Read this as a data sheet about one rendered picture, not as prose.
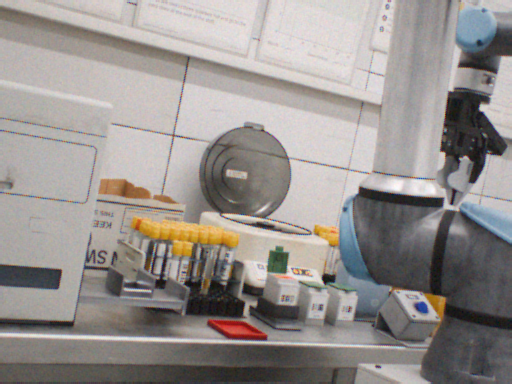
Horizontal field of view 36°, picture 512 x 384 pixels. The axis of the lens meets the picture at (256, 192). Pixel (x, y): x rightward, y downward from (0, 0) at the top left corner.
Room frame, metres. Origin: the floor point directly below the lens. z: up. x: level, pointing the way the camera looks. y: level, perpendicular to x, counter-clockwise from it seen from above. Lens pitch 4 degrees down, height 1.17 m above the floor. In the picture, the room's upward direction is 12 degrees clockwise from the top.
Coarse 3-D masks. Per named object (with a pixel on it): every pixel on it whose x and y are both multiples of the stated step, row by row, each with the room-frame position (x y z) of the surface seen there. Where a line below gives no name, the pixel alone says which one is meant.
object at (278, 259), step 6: (276, 246) 1.32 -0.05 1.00; (282, 246) 1.33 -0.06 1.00; (270, 252) 1.31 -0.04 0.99; (276, 252) 1.32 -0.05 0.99; (282, 252) 1.32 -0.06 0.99; (288, 252) 1.33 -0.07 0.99; (270, 258) 1.31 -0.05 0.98; (276, 258) 1.32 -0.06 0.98; (282, 258) 1.32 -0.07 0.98; (288, 258) 1.33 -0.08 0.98; (270, 264) 1.31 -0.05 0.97; (276, 264) 1.32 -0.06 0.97; (282, 264) 1.32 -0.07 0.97; (270, 270) 1.31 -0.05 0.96; (276, 270) 1.32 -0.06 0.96; (282, 270) 1.32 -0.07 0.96
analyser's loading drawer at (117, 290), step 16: (112, 272) 1.11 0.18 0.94; (144, 272) 1.13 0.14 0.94; (96, 288) 1.10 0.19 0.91; (112, 288) 1.10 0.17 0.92; (128, 288) 1.14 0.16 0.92; (144, 288) 1.12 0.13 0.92; (176, 288) 1.15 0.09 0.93; (112, 304) 1.07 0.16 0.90; (128, 304) 1.09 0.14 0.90; (144, 304) 1.10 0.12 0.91; (160, 304) 1.11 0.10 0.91; (176, 304) 1.12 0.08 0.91
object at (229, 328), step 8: (208, 320) 1.18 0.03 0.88; (216, 320) 1.19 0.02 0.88; (224, 320) 1.20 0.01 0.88; (232, 320) 1.21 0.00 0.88; (216, 328) 1.16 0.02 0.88; (224, 328) 1.18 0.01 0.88; (232, 328) 1.18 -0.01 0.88; (240, 328) 1.20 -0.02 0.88; (248, 328) 1.20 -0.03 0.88; (256, 328) 1.19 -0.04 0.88; (232, 336) 1.13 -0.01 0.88; (240, 336) 1.14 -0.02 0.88; (248, 336) 1.15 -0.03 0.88; (256, 336) 1.15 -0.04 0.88; (264, 336) 1.16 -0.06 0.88
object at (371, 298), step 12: (336, 276) 1.47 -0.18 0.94; (348, 276) 1.44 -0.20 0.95; (360, 288) 1.45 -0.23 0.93; (372, 288) 1.47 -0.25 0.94; (384, 288) 1.48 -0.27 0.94; (360, 300) 1.46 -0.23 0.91; (372, 300) 1.47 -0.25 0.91; (384, 300) 1.48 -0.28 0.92; (360, 312) 1.46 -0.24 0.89; (372, 312) 1.47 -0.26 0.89
